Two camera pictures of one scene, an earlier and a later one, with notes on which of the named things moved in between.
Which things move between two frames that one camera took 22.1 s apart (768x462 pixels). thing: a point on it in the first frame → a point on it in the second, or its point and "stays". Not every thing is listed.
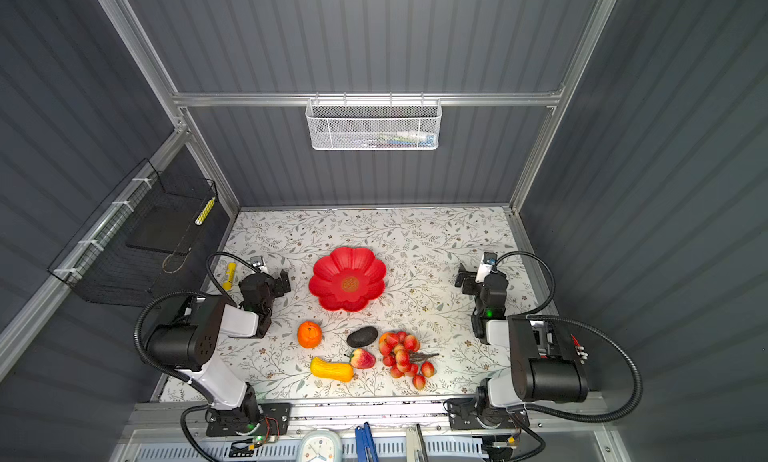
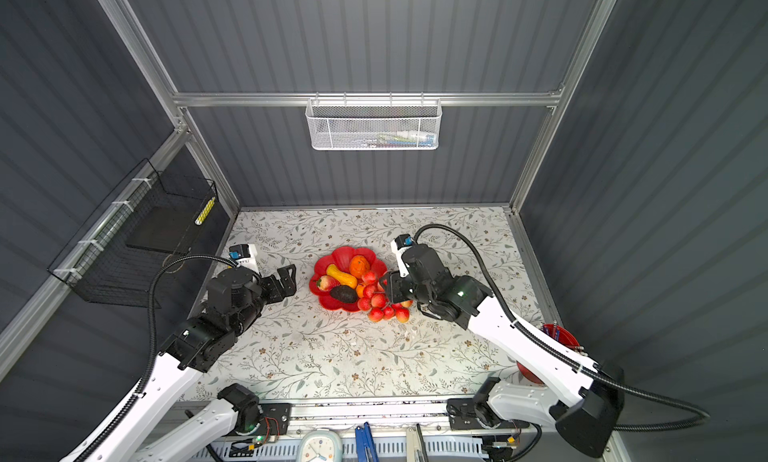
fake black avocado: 362,337 → 344,293
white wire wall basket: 373,124 stays
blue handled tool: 365,439 stays
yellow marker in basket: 202,215 stays
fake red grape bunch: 399,351 → 376,303
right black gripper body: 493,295 → 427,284
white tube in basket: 426,139 stays
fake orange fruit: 309,334 → 359,266
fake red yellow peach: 362,359 → 327,282
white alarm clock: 321,446 stays
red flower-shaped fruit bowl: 347,279 stays
